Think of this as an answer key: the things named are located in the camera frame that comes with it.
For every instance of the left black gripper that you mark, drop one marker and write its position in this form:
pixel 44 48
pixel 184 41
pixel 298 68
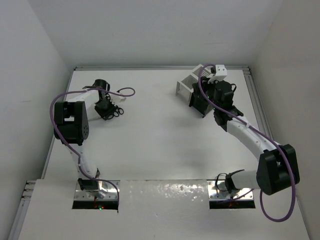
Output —
pixel 105 114

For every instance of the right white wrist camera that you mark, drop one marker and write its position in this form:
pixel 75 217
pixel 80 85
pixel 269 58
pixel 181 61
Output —
pixel 219 73

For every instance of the black handled scissors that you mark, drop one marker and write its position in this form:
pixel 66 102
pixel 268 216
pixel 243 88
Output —
pixel 113 115
pixel 119 111

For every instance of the black slotted container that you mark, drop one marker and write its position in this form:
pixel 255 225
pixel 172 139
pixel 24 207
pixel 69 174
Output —
pixel 200 104

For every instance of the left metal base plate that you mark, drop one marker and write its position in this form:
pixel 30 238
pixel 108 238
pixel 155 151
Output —
pixel 104 192

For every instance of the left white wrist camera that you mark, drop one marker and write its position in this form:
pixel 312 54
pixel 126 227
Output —
pixel 118 99

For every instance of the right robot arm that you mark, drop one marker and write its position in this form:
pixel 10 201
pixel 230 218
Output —
pixel 277 164

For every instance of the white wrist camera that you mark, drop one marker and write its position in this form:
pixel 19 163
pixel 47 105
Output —
pixel 118 99
pixel 219 73

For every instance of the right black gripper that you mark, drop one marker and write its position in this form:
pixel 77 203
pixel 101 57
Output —
pixel 205 84

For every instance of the white slotted container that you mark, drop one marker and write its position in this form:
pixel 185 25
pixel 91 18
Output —
pixel 184 87

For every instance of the metal base plate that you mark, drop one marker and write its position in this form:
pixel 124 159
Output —
pixel 217 192
pixel 104 192

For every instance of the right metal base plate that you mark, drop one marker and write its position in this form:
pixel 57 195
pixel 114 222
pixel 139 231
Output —
pixel 217 192

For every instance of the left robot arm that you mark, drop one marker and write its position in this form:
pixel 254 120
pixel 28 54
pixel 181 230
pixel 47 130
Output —
pixel 71 120

